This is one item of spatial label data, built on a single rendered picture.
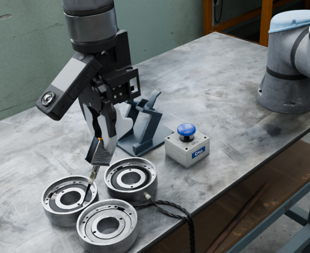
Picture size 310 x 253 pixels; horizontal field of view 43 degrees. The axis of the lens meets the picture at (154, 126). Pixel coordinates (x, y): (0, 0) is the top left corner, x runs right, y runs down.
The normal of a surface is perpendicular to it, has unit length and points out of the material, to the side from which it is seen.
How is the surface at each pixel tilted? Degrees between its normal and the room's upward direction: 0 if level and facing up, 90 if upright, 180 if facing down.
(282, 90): 72
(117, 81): 90
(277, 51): 95
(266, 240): 0
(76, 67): 32
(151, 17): 90
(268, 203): 0
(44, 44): 90
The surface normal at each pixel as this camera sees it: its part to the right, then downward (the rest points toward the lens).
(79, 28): -0.32, 0.55
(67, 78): -0.46, -0.48
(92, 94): -0.76, 0.41
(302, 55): -0.92, 0.16
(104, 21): 0.62, 0.39
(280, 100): -0.51, 0.23
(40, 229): -0.07, -0.83
